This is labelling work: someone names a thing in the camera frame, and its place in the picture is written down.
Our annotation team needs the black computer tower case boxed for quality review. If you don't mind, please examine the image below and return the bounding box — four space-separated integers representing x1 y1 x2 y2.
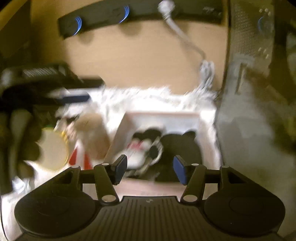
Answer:
216 1 295 233

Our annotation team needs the white fluffy rug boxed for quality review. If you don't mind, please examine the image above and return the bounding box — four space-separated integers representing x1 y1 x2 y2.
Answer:
1 87 221 240

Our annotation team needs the white power cable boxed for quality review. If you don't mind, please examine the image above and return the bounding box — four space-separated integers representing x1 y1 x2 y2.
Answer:
157 0 218 98

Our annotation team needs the white tissue pack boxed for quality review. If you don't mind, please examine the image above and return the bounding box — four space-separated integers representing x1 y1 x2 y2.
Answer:
114 137 163 170

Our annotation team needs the red white foam rocket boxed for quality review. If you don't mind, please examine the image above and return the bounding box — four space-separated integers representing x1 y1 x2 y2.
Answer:
69 140 93 170

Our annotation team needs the pink cardboard box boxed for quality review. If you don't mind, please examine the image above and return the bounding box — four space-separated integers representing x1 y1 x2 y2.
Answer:
105 112 221 183

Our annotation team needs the green lid glass jar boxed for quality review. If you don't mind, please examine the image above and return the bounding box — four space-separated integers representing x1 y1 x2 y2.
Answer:
37 128 69 171

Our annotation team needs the black power strip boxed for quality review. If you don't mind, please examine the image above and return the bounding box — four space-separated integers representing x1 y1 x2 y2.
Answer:
58 1 223 39

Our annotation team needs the black plush toy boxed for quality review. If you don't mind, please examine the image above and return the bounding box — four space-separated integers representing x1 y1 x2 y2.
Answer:
153 130 203 182

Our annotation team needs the tan lid clear canister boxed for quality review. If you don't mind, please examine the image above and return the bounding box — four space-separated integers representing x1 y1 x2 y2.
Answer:
74 113 110 160

